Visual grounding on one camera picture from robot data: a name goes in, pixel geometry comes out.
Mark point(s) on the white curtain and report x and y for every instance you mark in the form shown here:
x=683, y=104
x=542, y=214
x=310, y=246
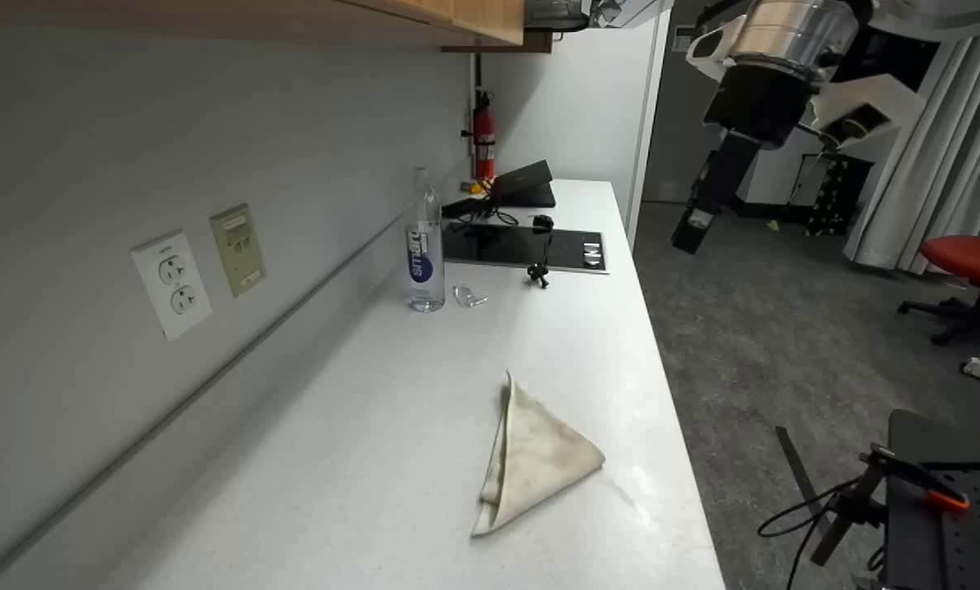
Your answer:
x=935, y=166

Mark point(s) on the beige wall plate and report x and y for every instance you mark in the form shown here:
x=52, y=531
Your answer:
x=237, y=250

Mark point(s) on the beige cloth towel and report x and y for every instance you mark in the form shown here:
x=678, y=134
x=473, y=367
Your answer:
x=538, y=461

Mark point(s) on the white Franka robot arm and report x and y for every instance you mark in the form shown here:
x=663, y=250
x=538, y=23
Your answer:
x=925, y=16

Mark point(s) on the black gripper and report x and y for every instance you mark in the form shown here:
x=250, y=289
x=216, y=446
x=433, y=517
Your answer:
x=762, y=104

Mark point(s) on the silver cooktop knob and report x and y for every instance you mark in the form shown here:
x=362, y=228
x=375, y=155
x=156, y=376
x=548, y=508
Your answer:
x=591, y=262
x=591, y=250

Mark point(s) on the red fire extinguisher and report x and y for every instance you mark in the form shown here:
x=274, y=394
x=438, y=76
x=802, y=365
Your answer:
x=485, y=134

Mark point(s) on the black glass cooktop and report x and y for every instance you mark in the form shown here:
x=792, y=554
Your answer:
x=511, y=246

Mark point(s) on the white power outlet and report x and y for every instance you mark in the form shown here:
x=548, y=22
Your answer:
x=173, y=284

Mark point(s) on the red office chair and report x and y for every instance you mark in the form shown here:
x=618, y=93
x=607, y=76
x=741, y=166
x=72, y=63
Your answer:
x=975, y=261

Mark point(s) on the gray door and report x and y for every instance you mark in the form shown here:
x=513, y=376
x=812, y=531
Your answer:
x=663, y=134

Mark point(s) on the clear plastic wrapper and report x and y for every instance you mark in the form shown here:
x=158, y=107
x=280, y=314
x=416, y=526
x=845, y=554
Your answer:
x=465, y=297

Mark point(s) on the wooden wall cabinet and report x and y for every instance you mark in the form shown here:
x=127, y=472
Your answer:
x=477, y=16

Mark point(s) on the clear bottle with blue label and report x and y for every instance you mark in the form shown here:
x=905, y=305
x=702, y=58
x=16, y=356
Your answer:
x=424, y=266

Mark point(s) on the black clamp stand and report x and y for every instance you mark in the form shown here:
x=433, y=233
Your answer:
x=845, y=512

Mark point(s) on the steel range hood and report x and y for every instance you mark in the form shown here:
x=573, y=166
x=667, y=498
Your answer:
x=622, y=12

